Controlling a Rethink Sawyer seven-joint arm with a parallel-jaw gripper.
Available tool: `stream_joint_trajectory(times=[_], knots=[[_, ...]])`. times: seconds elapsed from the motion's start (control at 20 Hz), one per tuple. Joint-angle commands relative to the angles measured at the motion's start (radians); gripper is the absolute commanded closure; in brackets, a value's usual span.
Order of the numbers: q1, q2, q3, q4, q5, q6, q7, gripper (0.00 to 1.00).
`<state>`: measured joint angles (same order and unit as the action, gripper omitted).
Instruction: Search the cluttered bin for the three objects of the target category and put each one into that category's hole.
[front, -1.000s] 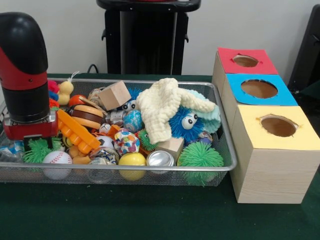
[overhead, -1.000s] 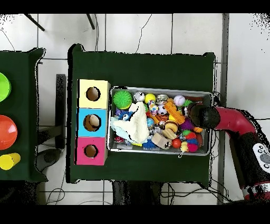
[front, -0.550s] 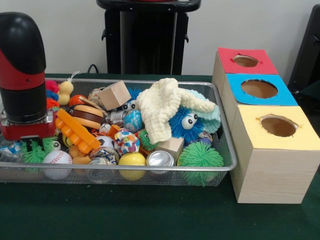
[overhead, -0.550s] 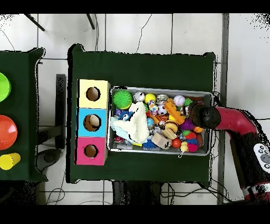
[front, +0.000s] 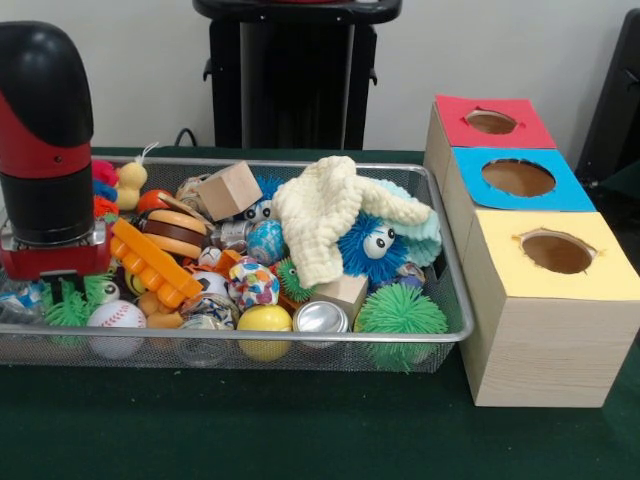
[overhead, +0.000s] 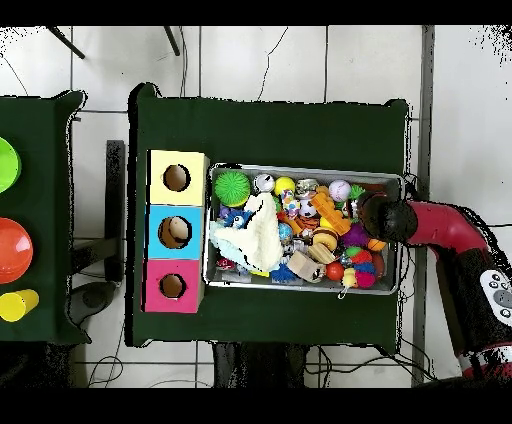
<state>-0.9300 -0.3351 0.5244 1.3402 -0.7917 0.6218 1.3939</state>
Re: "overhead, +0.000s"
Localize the blue fuzzy toy with eyes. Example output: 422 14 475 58
219 205 254 232

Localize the yellow cup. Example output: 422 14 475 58
0 288 41 323

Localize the clear mesh bin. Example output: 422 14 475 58
203 163 405 296

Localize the mint green cloth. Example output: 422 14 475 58
208 221 251 267

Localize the toy hamburger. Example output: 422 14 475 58
311 227 340 254

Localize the white baseball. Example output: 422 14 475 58
328 179 353 203

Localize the dark green tablecloth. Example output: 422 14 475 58
127 82 411 353
0 90 88 347

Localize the wooden box with three holes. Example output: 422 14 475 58
142 148 211 315

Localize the green plate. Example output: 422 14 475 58
0 135 23 195

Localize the black tripod leg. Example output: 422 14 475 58
43 26 86 60
163 26 182 57

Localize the plain wooden cube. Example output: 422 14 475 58
286 249 328 285

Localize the grey floor strip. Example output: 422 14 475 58
419 26 437 201

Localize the cream muslin cloth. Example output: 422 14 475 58
239 191 286 273

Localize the orange plate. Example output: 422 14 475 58
0 217 35 285

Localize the orange plastic comb toy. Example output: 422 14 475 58
310 191 352 237

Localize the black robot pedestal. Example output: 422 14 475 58
211 342 309 389

